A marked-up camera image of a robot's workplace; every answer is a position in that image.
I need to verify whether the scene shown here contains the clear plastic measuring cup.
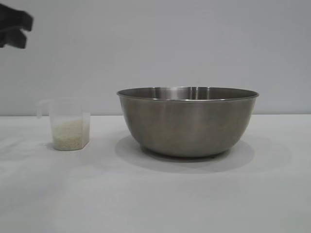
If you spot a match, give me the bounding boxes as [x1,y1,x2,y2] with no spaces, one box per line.
[36,98,91,151]

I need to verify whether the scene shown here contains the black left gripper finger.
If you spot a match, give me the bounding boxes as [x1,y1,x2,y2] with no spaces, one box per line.
[0,31,28,50]
[0,4,34,37]

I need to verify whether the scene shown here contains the white rice grains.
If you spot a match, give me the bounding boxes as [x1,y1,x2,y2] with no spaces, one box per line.
[52,118,90,150]

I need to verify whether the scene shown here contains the stainless steel mixing bowl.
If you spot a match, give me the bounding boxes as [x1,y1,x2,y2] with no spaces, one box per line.
[116,86,259,159]

